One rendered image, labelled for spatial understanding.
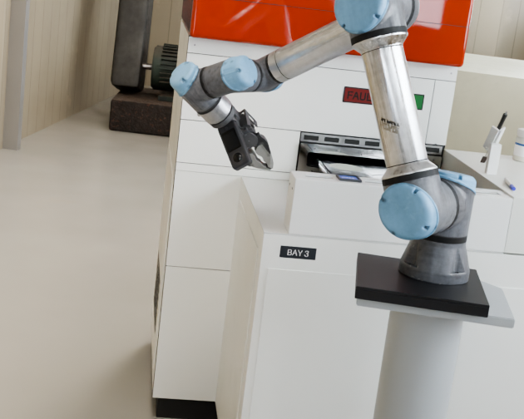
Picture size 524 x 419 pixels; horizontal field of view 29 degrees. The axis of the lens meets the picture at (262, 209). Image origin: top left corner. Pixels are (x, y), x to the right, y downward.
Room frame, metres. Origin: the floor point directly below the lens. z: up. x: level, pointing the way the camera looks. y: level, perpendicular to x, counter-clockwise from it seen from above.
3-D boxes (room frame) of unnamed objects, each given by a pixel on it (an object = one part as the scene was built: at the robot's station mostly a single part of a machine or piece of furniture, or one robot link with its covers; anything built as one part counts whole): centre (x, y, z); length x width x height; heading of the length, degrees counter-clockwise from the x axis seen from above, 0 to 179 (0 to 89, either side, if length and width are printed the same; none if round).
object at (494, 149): (2.80, -0.61, 1.03); 0.06 x 0.04 x 0.13; 8
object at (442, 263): (2.14, -0.39, 0.89); 0.15 x 0.15 x 0.10
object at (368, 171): (2.87, -0.35, 0.90); 0.34 x 0.34 x 0.01; 8
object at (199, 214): (3.40, -0.08, 0.41); 0.82 x 0.70 x 0.82; 98
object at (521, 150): (3.07, -0.77, 1.01); 0.07 x 0.07 x 0.10
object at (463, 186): (2.13, -0.38, 1.01); 0.13 x 0.12 x 0.14; 147
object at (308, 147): (3.08, -0.31, 0.89); 0.44 x 0.02 x 0.10; 98
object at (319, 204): (2.50, -0.34, 0.89); 0.55 x 0.09 x 0.14; 98
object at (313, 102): (3.07, -0.13, 1.02); 0.81 x 0.03 x 0.40; 98
